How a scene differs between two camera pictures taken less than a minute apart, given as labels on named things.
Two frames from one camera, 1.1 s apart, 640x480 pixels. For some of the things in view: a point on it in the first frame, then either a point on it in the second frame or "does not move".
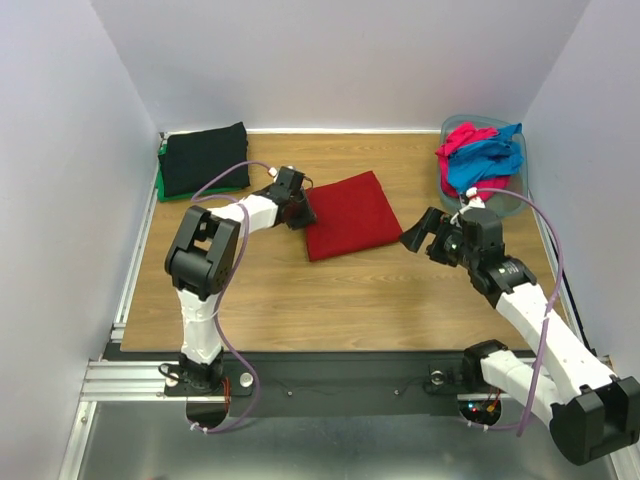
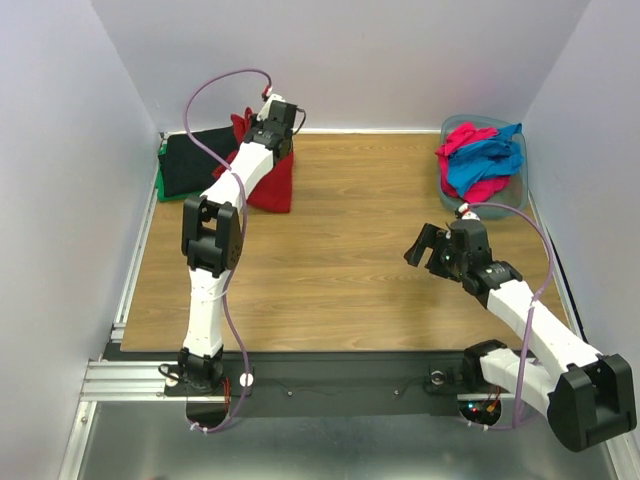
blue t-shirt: (478, 161) does not move
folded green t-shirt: (179, 197) does not move
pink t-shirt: (458, 138) does not move
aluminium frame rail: (117, 380) does not move
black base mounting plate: (271, 383) does not move
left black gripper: (308, 219) -> (258, 125)
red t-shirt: (352, 214) -> (273, 192)
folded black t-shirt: (189, 159) does not move
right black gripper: (439, 236) -> (439, 251)
